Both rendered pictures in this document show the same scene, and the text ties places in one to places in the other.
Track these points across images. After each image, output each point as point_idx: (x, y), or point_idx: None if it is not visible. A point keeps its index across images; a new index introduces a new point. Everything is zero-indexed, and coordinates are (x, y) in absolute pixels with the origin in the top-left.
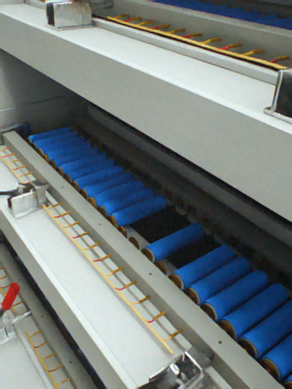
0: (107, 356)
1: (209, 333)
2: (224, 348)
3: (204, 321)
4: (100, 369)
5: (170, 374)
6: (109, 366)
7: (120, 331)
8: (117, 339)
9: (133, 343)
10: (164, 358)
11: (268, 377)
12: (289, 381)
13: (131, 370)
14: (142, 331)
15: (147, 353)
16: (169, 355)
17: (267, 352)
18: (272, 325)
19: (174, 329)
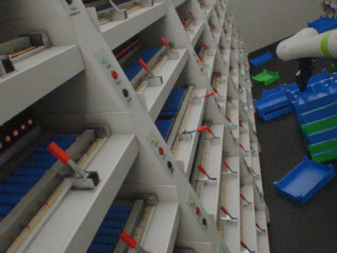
0: (201, 108)
1: (186, 99)
2: (187, 97)
3: (185, 100)
4: (201, 116)
5: (197, 98)
6: (201, 109)
7: (195, 110)
8: (197, 109)
9: (195, 108)
10: (193, 106)
11: (186, 94)
12: (183, 96)
13: (199, 106)
14: (192, 109)
15: (195, 107)
16: (192, 106)
17: None
18: (176, 98)
19: (188, 106)
